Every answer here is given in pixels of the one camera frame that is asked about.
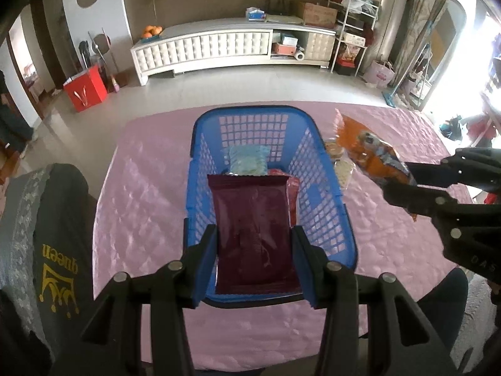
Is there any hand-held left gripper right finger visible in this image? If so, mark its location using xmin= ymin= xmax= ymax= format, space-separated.
xmin=292 ymin=225 xmax=459 ymax=376

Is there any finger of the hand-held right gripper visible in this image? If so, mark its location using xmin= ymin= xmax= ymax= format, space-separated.
xmin=381 ymin=185 xmax=461 ymax=221
xmin=405 ymin=147 xmax=501 ymax=193

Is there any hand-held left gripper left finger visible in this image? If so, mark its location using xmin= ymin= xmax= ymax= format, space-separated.
xmin=53 ymin=223 xmax=218 ymax=376

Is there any orange snack packet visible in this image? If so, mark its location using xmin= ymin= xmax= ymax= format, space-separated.
xmin=333 ymin=109 xmax=419 ymax=222

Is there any maroon snack packet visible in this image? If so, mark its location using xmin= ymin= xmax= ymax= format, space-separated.
xmin=207 ymin=173 xmax=304 ymax=295

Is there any red snack packet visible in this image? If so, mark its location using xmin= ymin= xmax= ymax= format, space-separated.
xmin=268 ymin=168 xmax=301 ymax=227

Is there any light blue snack packet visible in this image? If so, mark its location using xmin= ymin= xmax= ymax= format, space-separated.
xmin=227 ymin=145 xmax=271 ymax=176

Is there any blue plastic basket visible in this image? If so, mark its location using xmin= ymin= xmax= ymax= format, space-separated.
xmin=183 ymin=105 xmax=358 ymax=309

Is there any colourful clothes heap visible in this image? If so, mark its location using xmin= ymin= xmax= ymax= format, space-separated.
xmin=438 ymin=114 xmax=498 ymax=142

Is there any person's leg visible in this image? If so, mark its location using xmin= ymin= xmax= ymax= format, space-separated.
xmin=417 ymin=268 xmax=468 ymax=337

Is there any clear orange-edged snack packet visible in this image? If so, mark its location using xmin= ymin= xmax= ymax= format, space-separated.
xmin=334 ymin=159 xmax=358 ymax=192

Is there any blue mop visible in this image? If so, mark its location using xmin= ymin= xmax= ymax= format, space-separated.
xmin=381 ymin=41 xmax=435 ymax=107

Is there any pink quilted blanket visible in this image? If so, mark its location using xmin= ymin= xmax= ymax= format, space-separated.
xmin=92 ymin=100 xmax=482 ymax=373

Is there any standing mirror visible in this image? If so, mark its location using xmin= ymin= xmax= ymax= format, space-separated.
xmin=407 ymin=0 xmax=468 ymax=112

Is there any grey pillow with yellow print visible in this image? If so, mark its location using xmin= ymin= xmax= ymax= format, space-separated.
xmin=0 ymin=163 xmax=98 ymax=361

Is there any patterned curtain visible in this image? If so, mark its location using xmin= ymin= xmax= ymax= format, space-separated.
xmin=391 ymin=0 xmax=447 ymax=83

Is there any silver cylindrical column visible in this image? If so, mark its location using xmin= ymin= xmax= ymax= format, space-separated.
xmin=372 ymin=0 xmax=411 ymax=71

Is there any white metal rack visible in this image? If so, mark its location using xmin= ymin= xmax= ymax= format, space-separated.
xmin=329 ymin=0 xmax=381 ymax=76

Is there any dark cloth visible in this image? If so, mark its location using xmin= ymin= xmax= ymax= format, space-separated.
xmin=0 ymin=290 xmax=51 ymax=376

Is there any broom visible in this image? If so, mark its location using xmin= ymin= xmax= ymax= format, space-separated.
xmin=102 ymin=27 xmax=120 ymax=92

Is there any cardboard box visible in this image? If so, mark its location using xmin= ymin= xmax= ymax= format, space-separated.
xmin=299 ymin=1 xmax=338 ymax=28

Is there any red box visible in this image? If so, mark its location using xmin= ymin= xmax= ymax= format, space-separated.
xmin=63 ymin=66 xmax=109 ymax=113

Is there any white tufted cabinet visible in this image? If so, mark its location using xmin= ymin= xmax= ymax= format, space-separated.
xmin=130 ymin=18 xmax=337 ymax=86

